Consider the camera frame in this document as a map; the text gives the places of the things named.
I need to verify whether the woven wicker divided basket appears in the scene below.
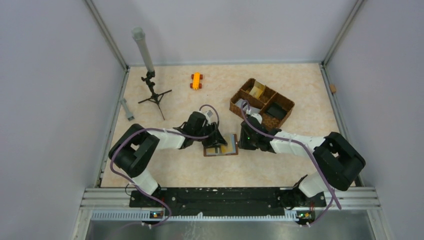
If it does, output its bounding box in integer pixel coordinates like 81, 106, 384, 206
229, 78, 295, 130

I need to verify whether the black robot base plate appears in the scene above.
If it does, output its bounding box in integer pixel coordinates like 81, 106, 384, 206
129, 187, 327, 217

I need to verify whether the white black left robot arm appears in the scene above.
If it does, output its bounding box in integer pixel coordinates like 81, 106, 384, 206
108, 111, 228, 207

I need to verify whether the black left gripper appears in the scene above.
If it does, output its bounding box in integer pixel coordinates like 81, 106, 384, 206
193, 121, 227, 148

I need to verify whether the aluminium frame rail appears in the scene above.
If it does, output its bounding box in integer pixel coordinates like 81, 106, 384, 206
319, 63, 382, 211

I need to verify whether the orange toy car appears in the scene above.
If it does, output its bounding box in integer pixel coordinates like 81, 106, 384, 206
189, 72, 203, 90

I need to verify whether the small wooden block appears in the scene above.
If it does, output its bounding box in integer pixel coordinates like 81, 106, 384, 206
328, 83, 337, 94

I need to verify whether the grey metal bracket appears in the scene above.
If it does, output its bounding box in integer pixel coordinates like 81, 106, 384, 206
119, 97, 135, 121

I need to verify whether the brown leather card holder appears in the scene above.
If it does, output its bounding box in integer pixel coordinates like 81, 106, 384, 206
203, 133, 239, 157

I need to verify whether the black card in basket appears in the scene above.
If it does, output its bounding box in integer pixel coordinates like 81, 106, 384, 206
265, 102, 288, 121

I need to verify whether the black tripod with grey tube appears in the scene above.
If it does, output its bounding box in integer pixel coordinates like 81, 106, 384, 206
131, 27, 172, 120

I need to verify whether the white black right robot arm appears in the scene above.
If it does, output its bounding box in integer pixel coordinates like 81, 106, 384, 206
239, 114, 366, 206

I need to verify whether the gold credit card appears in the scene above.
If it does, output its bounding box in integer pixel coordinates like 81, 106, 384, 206
249, 81, 266, 99
221, 134, 237, 155

